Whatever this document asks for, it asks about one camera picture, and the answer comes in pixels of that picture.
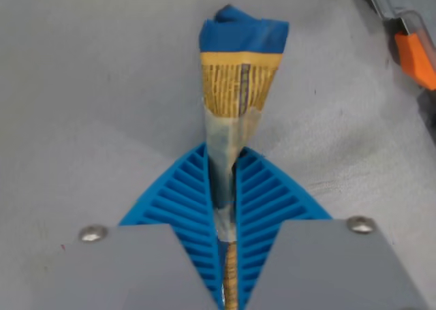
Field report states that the blue and yellow snack bag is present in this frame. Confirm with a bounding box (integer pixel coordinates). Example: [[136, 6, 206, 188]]
[[198, 4, 291, 310]]

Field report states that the orange plastic latch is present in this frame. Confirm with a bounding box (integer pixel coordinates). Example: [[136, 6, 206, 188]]
[[394, 31, 436, 92]]

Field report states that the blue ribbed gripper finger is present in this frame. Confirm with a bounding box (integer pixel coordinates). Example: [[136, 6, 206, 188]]
[[33, 142, 226, 310], [234, 146, 436, 310]]

